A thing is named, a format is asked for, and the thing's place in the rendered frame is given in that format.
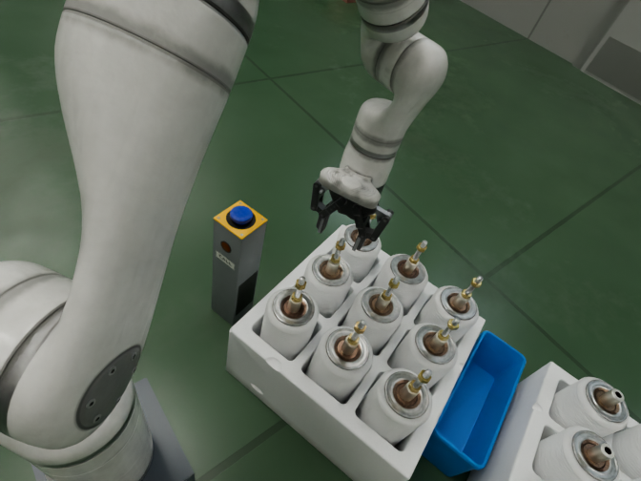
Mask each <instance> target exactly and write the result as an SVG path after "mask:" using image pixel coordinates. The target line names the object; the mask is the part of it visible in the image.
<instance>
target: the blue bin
mask: <svg viewBox="0 0 641 481"><path fill-rule="evenodd" d="M525 365H526V358H525V356H524V355H523V354H522V353H520V352H519V351H517V350H516V349H515V348H513V347H512V346H510V345H508V344H507V343H506V342H504V341H503V340H501V339H500V338H499V337H497V336H496V335H494V334H493V333H491V332H490V331H487V330H485V331H484V332H482V333H481V334H480V336H479V338H478V340H477V341H476V342H475V344H474V346H473V347H472V349H471V351H470V353H469V356H468V358H467V360H466V362H465V365H464V367H463V369H462V371H461V373H460V375H459V378H458V380H457V382H456V384H455V386H454V388H453V389H452V391H451V393H450V395H449V398H448V400H447V402H446V404H445V407H444V409H443V411H442V413H441V415H440V417H439V419H438V422H437V424H436V426H435V428H434V429H433V431H432V433H431V435H430V437H429V440H428V442H427V444H426V446H425V448H424V451H423V453H422V456H424V457H425V458H426V459H427V460H428V461H429V462H431V463H432V464H433V465H434V466H435V467H437V468H438V469H439V470H440V471H441V472H443V473H444V474H445V475H446V476H448V477H452V476H455V475H458V474H461V473H464V472H467V471H472V470H476V471H479V470H481V469H483V468H484V467H485V466H486V463H487V460H488V458H489V455H490V454H491V451H492V449H493V446H494V443H495V441H496V438H497V436H498V433H499V431H500V428H501V426H502V424H503V421H504V419H505V416H506V414H507V410H508V407H509V405H510V402H511V399H512V397H513V394H514V392H515V389H516V387H517V385H518V383H519V380H520V377H521V375H522V372H523V370H524V367H525Z"/></svg>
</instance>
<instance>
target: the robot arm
mask: <svg viewBox="0 0 641 481"><path fill-rule="evenodd" d="M258 3H259V0H66V2H65V5H64V8H63V11H62V14H61V17H60V21H59V25H58V29H57V33H56V38H55V45H54V66H55V76H56V83H57V90H58V94H59V99H60V105H61V110H62V115H63V118H64V123H65V127H66V131H67V135H68V139H69V142H70V146H71V150H72V157H73V162H74V166H75V171H76V175H77V181H78V186H79V192H80V197H81V209H82V233H81V242H80V247H79V254H78V259H77V263H76V267H75V271H74V275H73V279H70V278H67V277H65V276H63V275H61V274H59V273H57V272H55V271H53V270H51V269H49V268H47V267H45V266H43V265H40V264H37V263H34V262H29V261H0V445H1V446H3V447H5V448H6V449H8V450H11V451H12V452H14V453H16V454H18V455H19V456H21V457H22V458H24V459H25V460H27V461H28V462H30V463H31V464H33V465H34V466H35V467H37V468H38V469H39V470H41V471H42V472H44V473H45V476H46V479H47V481H141V480H142V479H143V478H144V476H145V475H146V473H147V471H148V469H149V467H150V465H151V462H152V459H153V451H154V447H153V440H152V435H151V433H150V430H149V428H148V425H147V422H146V419H145V416H144V413H143V410H142V407H141V405H140V402H139V399H138V396H137V393H136V390H135V387H134V382H133V379H132V376H133V374H134V372H135V370H136V366H137V363H138V360H139V358H140V355H141V352H142V349H143V347H144V345H145V341H146V338H147V335H148V332H149V328H150V325H151V322H152V318H153V316H154V312H155V306H156V302H157V299H158V295H159V291H160V288H161V285H162V282H163V278H164V274H165V271H166V267H167V264H168V260H169V257H170V254H171V250H172V247H173V243H174V240H175V237H176V231H177V228H178V226H179V223H180V220H181V217H182V214H183V211H184V208H185V205H186V202H187V200H188V197H189V195H190V193H191V190H192V188H193V185H194V182H195V180H196V175H197V172H198V170H199V167H200V164H201V162H202V160H203V158H204V155H205V153H206V150H207V148H208V145H209V143H210V141H211V138H212V136H213V133H214V131H215V129H216V126H217V123H218V121H219V119H220V116H221V114H222V111H223V109H224V107H225V104H226V102H227V100H228V97H229V95H230V92H231V91H232V88H233V85H234V83H235V80H236V78H237V75H238V71H239V68H240V65H241V63H242V60H243V57H244V55H245V53H246V50H247V48H248V45H249V42H250V40H251V37H252V34H253V31H254V27H255V25H256V21H257V16H258ZM356 3H357V6H358V10H359V13H360V16H361V19H362V24H361V59H362V63H363V65H364V67H365V69H366V70H367V72H368V73H369V74H370V75H371V76H372V77H373V78H374V79H375V80H377V81H378V82H379V83H381V84H382V85H384V87H385V88H386V89H388V90H389V91H390V92H392V93H393V94H394V98H393V101H391V100H388V99H384V98H377V97H376V98H370V99H367V100H366V101H365V102H363V104H362V105H361V107H360V110H359V112H358V115H357V118H356V121H355V124H354V127H353V131H352V134H351V137H350V139H349V141H348V143H347V145H346V147H345V149H344V152H343V155H342V158H341V164H340V167H339V168H334V167H327V168H324V169H322V170H321V171H320V177H319V178H318V179H317V180H316V181H315V183H314V184H313V191H312V198H311V206H310V208H311V210H313V211H317V212H318V213H319V219H318V222H317V225H316V226H317V228H318V229H319V230H318V232H319V233H322V232H323V230H324V229H325V227H326V224H327V222H328V219H329V216H330V215H331V214H332V213H333V212H335V211H336V210H338V212H339V213H341V214H343V215H346V216H347V217H349V218H350V219H352V220H355V224H356V228H358V232H359V235H358V236H357V238H356V241H355V243H354V245H353V248H352V250H353V251H356V250H357V249H358V250H360V249H361V248H362V246H363V244H364V242H365V240H366V239H370V240H371V241H376V240H377V239H378V237H379V236H380V234H381V233H382V231H383V229H384V228H385V226H386V225H387V224H388V223H389V221H390V219H391V218H392V216H393V214H394V212H393V210H391V209H388V210H387V211H385V210H384V209H382V208H381V207H380V206H379V201H380V198H381V193H382V190H383V187H384V185H385V183H386V181H387V179H388V176H389V174H390V172H391V169H392V167H393V164H394V160H395V156H396V154H397V152H398V150H399V147H400V145H401V143H402V140H403V137H404V135H405V132H406V131H407V129H408V128H409V126H410V125H411V123H412V122H413V121H414V119H415V118H416V117H417V115H418V114H419V113H420V111H421V110H422V109H423V108H424V106H425V105H426V104H427V103H428V101H429V100H430V99H431V98H432V97H433V96H434V95H435V93H437V92H438V91H439V89H440V88H441V87H442V85H443V83H444V81H445V77H446V74H447V68H448V60H447V55H446V52H445V50H444V49H443V48H442V47H441V46H440V45H438V44H437V43H435V42H434V41H432V40H430V39H429V38H427V37H426V36H424V35H422V34H421V33H419V30H420V29H421V28H422V26H423V25H424V23H425V20H426V18H427V15H428V10H429V0H356ZM327 190H329V193H330V196H331V198H332V200H331V201H330V202H329V203H328V204H326V205H325V204H323V203H322V202H323V195H324V193H325V192H326V191H327ZM374 213H375V214H376V215H377V223H378V225H377V226H376V228H375V229H373V228H370V221H369V220H370V215H372V214H374Z"/></svg>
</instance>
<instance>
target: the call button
mask: <svg viewBox="0 0 641 481"><path fill-rule="evenodd" d="M252 217H253V212H252V211H251V209H250V208H248V207H246V206H241V205H240V206H236V207H234V208H233V209H232V210H231V212H230V218H231V220H232V221H233V222H235V223H236V224H241V225H242V224H246V223H248V222H249V221H251V219H252Z"/></svg>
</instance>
